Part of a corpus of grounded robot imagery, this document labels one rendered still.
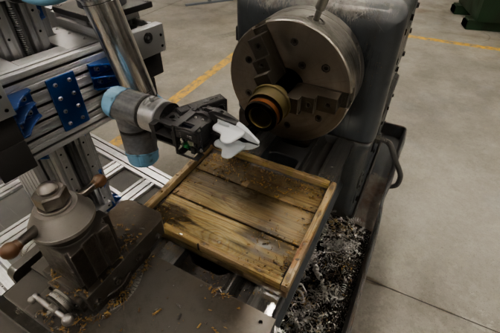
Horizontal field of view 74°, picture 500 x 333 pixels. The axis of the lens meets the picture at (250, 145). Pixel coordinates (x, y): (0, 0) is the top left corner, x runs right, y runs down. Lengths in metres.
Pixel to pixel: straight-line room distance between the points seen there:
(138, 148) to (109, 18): 0.28
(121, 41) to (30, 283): 0.50
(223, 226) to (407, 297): 1.21
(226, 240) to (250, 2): 0.63
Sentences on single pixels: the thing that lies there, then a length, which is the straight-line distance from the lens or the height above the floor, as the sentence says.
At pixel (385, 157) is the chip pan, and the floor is 0.54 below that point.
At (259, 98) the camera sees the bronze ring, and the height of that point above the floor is 1.11.
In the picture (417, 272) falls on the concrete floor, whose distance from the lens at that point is 1.89.
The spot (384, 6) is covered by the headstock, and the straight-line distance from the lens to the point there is 0.90.
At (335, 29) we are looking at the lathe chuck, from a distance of 0.80.
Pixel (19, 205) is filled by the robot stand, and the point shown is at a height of 0.21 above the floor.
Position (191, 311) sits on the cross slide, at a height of 0.97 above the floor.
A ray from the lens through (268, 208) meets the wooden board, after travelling 0.77.
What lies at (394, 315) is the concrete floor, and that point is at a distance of 1.73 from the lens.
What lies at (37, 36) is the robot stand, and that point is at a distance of 1.24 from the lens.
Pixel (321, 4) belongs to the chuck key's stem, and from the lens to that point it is 0.77.
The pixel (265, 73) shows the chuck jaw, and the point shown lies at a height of 1.14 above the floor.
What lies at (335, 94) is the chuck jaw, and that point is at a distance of 0.77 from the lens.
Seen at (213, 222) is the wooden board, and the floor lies 0.89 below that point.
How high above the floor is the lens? 1.46
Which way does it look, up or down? 38 degrees down
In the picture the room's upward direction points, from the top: straight up
